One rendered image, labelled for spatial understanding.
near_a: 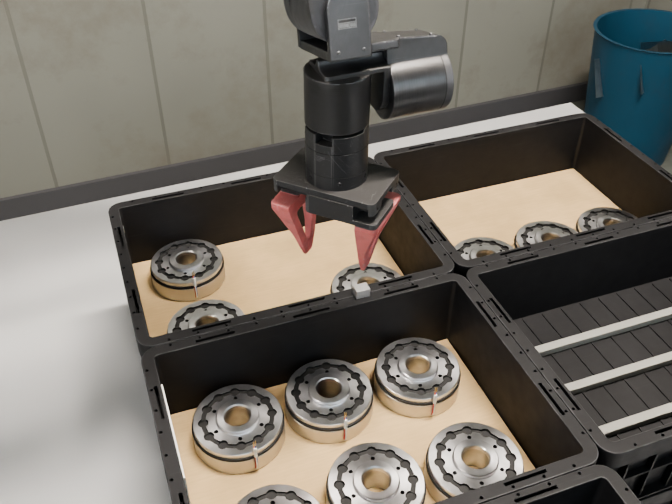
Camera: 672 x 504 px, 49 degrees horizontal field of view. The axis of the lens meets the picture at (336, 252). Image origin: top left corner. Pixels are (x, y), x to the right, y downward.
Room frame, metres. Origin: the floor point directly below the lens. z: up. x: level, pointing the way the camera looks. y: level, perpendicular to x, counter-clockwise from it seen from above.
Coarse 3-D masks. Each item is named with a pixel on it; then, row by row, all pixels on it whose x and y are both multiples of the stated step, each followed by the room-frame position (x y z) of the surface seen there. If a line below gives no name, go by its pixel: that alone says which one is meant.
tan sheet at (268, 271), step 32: (320, 224) 0.94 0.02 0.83; (224, 256) 0.86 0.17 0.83; (256, 256) 0.86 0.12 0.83; (288, 256) 0.86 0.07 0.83; (320, 256) 0.86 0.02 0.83; (352, 256) 0.86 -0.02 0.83; (384, 256) 0.86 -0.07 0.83; (224, 288) 0.79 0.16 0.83; (256, 288) 0.79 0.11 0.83; (288, 288) 0.79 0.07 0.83; (320, 288) 0.79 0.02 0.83; (160, 320) 0.72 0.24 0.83
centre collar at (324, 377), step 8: (320, 376) 0.59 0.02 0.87; (328, 376) 0.59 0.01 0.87; (336, 376) 0.59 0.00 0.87; (312, 384) 0.58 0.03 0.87; (344, 384) 0.58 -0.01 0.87; (312, 392) 0.56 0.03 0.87; (344, 392) 0.56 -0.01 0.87; (312, 400) 0.56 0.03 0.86; (320, 400) 0.55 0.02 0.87; (328, 400) 0.55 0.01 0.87; (336, 400) 0.55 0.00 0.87; (344, 400) 0.56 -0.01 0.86
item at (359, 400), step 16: (304, 368) 0.61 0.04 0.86; (320, 368) 0.61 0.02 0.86; (336, 368) 0.61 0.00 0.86; (352, 368) 0.61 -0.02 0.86; (288, 384) 0.58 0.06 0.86; (304, 384) 0.58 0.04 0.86; (352, 384) 0.58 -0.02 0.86; (368, 384) 0.58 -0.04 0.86; (288, 400) 0.56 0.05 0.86; (304, 400) 0.56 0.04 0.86; (352, 400) 0.56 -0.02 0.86; (368, 400) 0.56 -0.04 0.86; (304, 416) 0.53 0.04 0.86; (320, 416) 0.54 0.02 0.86; (336, 416) 0.54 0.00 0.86; (352, 416) 0.53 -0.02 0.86
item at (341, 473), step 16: (352, 448) 0.49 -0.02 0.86; (368, 448) 0.49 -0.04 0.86; (384, 448) 0.49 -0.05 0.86; (336, 464) 0.47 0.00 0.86; (352, 464) 0.47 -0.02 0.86; (400, 464) 0.47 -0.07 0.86; (416, 464) 0.47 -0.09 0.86; (336, 480) 0.45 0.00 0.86; (352, 480) 0.45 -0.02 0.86; (400, 480) 0.45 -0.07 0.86; (416, 480) 0.45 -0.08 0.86; (336, 496) 0.43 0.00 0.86; (352, 496) 0.43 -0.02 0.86; (400, 496) 0.43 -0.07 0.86; (416, 496) 0.43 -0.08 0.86
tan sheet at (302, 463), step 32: (192, 416) 0.56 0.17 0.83; (384, 416) 0.56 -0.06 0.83; (448, 416) 0.56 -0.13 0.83; (480, 416) 0.56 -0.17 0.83; (192, 448) 0.51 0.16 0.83; (288, 448) 0.51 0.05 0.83; (320, 448) 0.51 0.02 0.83; (416, 448) 0.51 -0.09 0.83; (192, 480) 0.47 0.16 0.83; (224, 480) 0.47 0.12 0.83; (256, 480) 0.47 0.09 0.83; (288, 480) 0.47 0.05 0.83; (320, 480) 0.47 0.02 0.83
